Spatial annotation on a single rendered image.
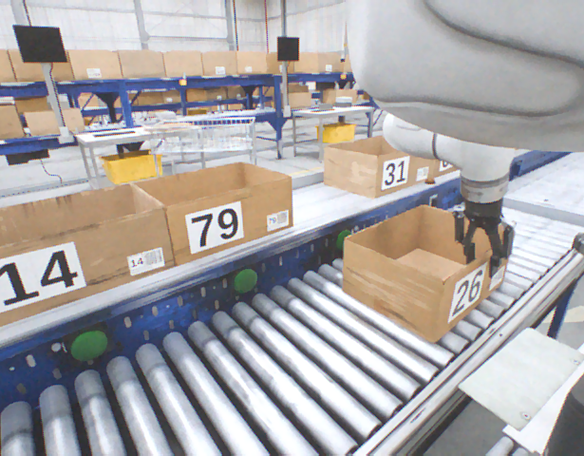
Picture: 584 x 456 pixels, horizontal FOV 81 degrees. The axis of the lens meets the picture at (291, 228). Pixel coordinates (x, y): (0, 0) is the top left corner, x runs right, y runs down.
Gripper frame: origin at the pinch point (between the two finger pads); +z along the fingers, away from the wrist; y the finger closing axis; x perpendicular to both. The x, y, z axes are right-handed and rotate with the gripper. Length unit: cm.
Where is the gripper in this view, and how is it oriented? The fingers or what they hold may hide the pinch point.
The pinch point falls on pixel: (481, 260)
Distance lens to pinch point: 97.8
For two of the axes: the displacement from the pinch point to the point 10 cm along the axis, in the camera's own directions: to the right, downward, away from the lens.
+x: 7.3, -5.7, 3.9
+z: 3.0, 7.7, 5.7
